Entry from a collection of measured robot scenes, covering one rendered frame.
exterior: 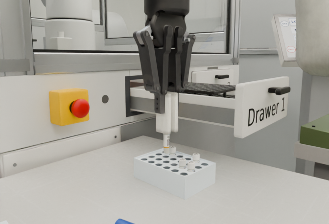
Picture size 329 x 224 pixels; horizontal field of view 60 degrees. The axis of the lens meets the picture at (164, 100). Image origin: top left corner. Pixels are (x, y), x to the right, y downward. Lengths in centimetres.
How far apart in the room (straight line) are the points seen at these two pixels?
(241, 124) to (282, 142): 193
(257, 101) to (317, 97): 101
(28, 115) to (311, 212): 53
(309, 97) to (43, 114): 131
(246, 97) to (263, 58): 191
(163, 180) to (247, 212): 14
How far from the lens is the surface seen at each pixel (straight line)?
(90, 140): 73
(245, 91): 58
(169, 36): 47
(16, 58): 62
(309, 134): 81
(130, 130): 81
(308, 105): 164
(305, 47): 90
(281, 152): 254
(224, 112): 62
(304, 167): 171
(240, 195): 50
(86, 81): 70
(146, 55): 45
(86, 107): 62
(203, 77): 105
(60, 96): 61
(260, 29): 252
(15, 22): 63
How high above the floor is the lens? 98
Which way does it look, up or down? 9 degrees down
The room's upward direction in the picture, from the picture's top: straight up
